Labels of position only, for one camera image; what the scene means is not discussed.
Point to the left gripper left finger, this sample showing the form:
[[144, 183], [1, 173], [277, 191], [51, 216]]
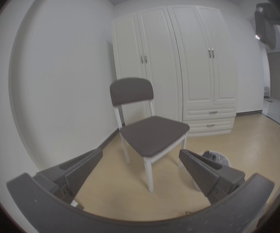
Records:
[[76, 171]]

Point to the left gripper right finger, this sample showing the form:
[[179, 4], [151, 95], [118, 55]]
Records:
[[210, 176]]

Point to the clear plastic bag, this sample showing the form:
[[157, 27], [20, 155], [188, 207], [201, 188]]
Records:
[[223, 159]]

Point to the white trash bin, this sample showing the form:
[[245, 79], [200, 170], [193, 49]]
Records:
[[194, 182]]

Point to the white chair grey seat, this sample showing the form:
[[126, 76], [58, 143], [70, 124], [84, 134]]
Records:
[[152, 137]]

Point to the white wardrobe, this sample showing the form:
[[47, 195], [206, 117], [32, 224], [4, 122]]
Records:
[[198, 69]]

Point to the grey curtain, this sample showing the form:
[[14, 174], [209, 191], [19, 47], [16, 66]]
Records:
[[279, 79]]

